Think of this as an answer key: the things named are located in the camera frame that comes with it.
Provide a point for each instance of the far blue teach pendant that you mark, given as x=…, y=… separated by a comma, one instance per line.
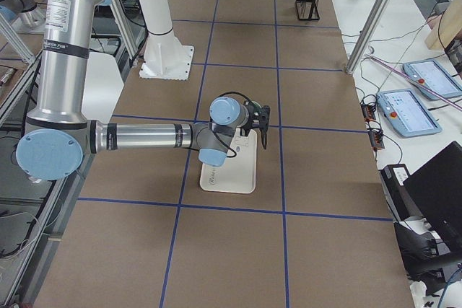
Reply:
x=430, y=74

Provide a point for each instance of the cream rabbit print tray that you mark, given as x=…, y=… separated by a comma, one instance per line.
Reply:
x=236, y=175

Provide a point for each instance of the black wire cup rack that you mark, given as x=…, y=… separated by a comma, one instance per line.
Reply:
x=307, y=10

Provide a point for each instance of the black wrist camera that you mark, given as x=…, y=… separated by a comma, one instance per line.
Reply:
x=263, y=124

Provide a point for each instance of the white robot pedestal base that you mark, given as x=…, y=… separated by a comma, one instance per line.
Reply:
x=164, y=55

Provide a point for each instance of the white chair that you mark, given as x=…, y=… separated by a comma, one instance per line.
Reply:
x=102, y=88

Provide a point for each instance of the light green cup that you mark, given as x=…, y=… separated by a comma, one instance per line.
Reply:
x=256, y=105

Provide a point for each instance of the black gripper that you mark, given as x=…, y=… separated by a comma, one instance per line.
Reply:
x=253, y=120

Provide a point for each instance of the reacher grabber stick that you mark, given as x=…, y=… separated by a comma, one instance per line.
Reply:
x=416, y=84

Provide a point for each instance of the aluminium frame post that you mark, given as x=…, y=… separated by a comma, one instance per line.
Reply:
x=368, y=30

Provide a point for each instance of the black laptop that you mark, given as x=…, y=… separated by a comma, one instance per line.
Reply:
x=436, y=189

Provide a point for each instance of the blue teach pendant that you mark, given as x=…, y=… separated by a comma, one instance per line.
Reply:
x=430, y=74
x=407, y=114

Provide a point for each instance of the near blue teach pendant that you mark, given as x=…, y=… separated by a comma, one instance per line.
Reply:
x=407, y=114

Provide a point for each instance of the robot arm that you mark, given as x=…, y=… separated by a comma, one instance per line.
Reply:
x=66, y=122

